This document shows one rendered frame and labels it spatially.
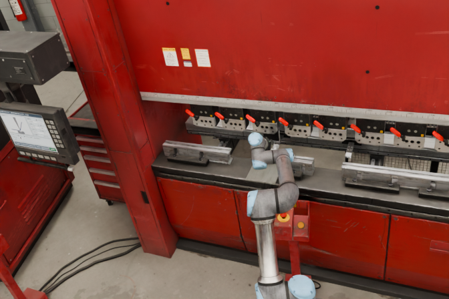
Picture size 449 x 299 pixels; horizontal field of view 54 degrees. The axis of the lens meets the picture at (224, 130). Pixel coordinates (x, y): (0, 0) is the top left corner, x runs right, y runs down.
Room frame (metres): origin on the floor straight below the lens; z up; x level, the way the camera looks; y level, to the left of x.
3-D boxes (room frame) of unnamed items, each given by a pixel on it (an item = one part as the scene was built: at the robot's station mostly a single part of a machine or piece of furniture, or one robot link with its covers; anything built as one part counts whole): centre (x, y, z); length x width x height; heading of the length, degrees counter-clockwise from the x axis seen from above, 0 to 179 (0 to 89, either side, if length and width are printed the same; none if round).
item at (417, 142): (1.84, -0.97, 1.26); 0.15 x 0.09 x 0.17; 63
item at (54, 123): (2.24, 1.05, 1.42); 0.45 x 0.12 x 0.36; 61
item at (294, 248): (1.84, -0.30, 0.39); 0.05 x 0.05 x 0.54; 73
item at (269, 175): (2.06, -0.21, 1.00); 0.26 x 0.18 x 0.01; 153
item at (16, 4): (6.85, 2.77, 1.04); 0.18 x 0.17 x 0.56; 75
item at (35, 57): (2.34, 1.06, 1.53); 0.51 x 0.25 x 0.85; 61
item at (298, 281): (1.22, -0.21, 0.94); 0.13 x 0.12 x 0.14; 84
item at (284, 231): (1.84, -0.30, 0.75); 0.20 x 0.16 x 0.18; 73
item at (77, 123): (2.54, 1.00, 1.18); 0.40 x 0.24 x 0.07; 63
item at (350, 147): (2.14, -0.76, 1.01); 0.26 x 0.12 x 0.05; 153
